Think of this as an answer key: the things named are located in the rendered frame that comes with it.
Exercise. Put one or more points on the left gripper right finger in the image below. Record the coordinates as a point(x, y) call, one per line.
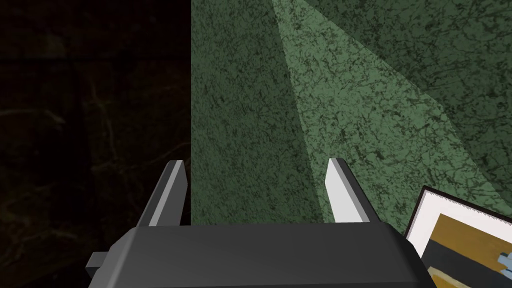
point(346, 196)

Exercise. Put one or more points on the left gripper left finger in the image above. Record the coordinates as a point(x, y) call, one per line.
point(166, 200)

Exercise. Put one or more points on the framed abstract picture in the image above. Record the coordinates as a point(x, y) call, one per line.
point(460, 244)

